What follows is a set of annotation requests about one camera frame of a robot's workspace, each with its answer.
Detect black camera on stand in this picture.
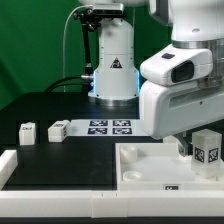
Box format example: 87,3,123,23
73,3,124,93

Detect white u-shaped obstacle fence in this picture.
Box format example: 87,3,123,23
0,150,224,218

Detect black cables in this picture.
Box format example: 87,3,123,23
43,75,88,94

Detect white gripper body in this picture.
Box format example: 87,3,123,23
139,45,224,139

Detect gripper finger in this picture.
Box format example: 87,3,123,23
176,133,193,157

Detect white square tabletop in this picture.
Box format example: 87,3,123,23
115,143,224,191

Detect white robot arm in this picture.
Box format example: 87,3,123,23
134,0,224,139

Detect white marker sheet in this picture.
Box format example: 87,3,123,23
68,119,146,137

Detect white cable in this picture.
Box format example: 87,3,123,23
62,5,88,94

